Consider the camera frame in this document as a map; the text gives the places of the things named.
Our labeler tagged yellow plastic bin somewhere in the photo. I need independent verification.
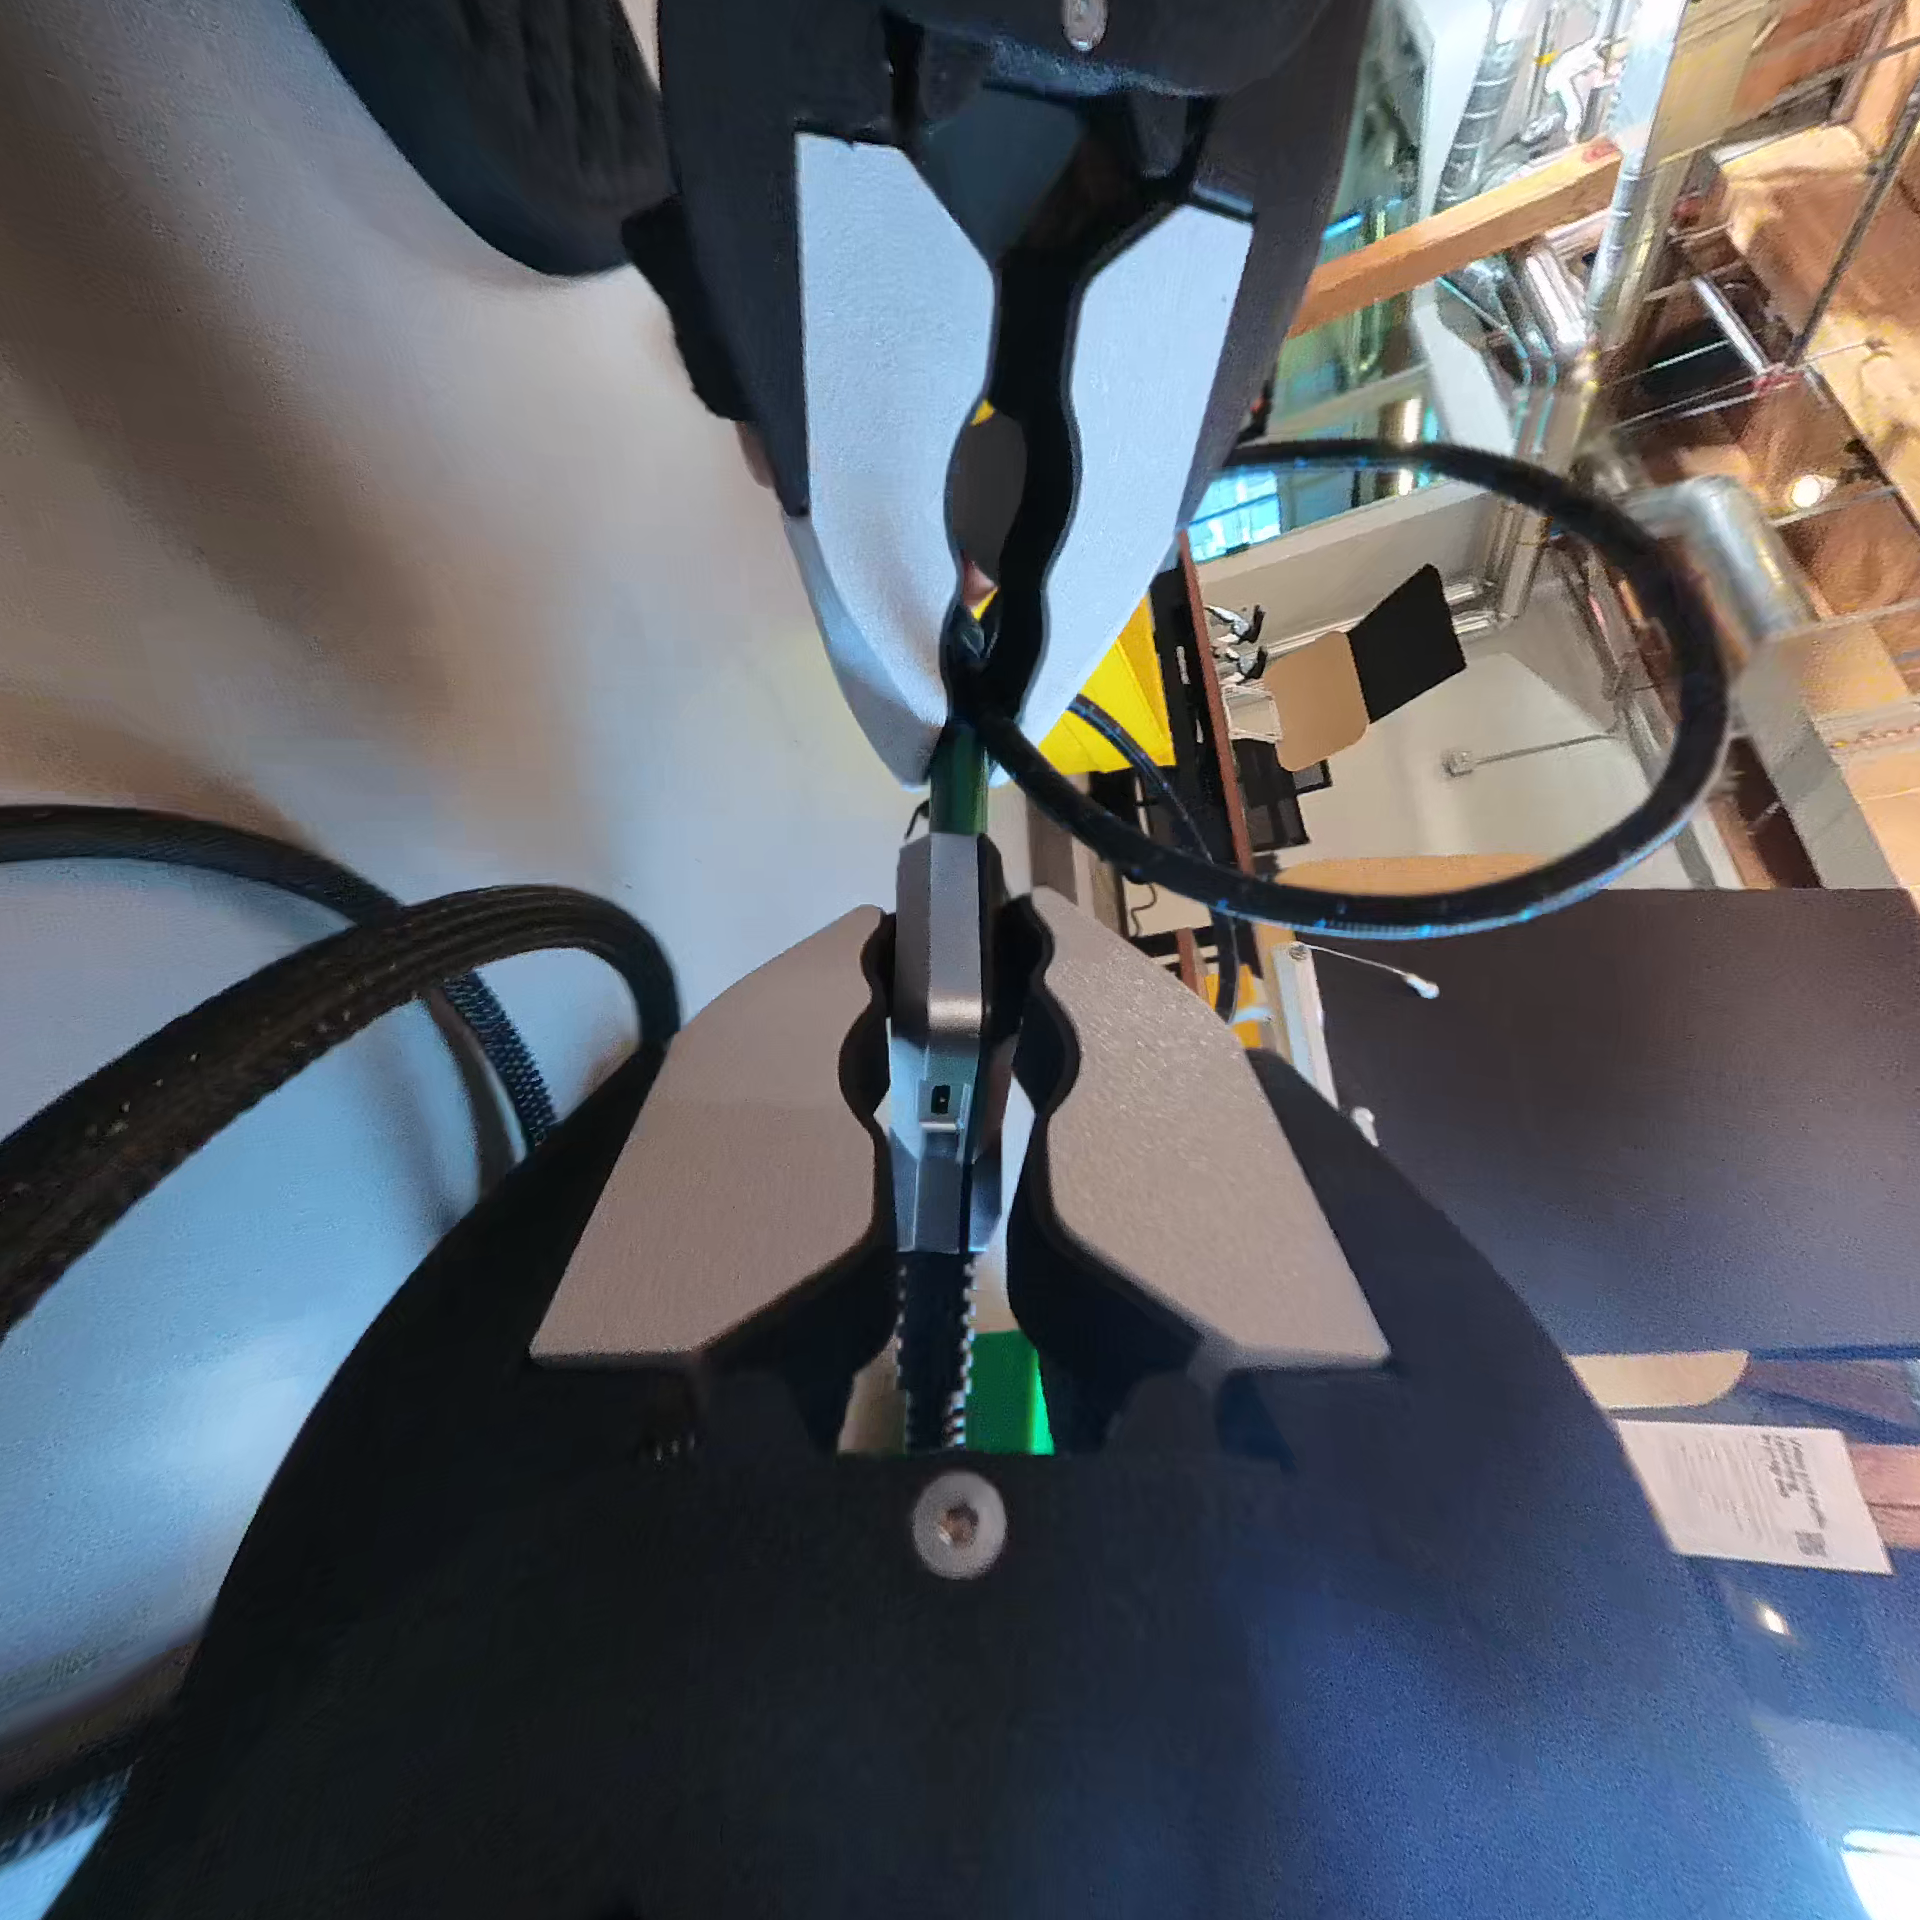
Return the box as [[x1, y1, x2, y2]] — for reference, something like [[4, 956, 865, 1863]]
[[1039, 597, 1168, 770]]

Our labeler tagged green plastic bin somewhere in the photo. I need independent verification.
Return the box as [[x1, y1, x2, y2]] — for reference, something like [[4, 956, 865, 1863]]
[[971, 1341, 1056, 1453]]

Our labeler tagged black silver adapter hub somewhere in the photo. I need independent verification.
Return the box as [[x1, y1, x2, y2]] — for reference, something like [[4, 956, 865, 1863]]
[[887, 831, 1037, 1258]]

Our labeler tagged black braided hdmi cable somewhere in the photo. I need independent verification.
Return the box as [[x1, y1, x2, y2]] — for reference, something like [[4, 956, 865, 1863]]
[[918, 433, 1734, 1038]]

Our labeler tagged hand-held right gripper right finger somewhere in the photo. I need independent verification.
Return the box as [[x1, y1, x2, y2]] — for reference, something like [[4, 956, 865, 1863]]
[[1005, 885, 1391, 1374]]

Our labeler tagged black braided silver-plug cable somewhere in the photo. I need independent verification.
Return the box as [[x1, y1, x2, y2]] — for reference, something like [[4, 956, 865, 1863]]
[[0, 801, 688, 1863]]

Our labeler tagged silver ventilation duct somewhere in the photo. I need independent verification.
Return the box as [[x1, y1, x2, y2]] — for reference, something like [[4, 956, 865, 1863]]
[[1611, 478, 1920, 889]]

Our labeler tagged white metal stand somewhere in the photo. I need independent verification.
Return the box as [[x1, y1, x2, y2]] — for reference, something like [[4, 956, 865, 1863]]
[[1230, 942, 1441, 1150]]

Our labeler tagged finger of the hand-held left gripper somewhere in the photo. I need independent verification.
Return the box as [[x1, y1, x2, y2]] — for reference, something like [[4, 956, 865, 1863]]
[[1015, 199, 1256, 753], [791, 133, 1004, 793]]

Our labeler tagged white paper notice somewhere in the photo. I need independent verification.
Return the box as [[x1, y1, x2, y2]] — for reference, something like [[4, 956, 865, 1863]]
[[1616, 1416, 1895, 1577]]

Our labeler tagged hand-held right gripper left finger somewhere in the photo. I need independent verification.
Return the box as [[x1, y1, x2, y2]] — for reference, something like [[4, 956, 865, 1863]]
[[528, 902, 893, 1368]]

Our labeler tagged wooden chair black backrest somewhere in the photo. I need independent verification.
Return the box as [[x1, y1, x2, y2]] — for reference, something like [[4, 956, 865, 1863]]
[[1264, 561, 1472, 774]]

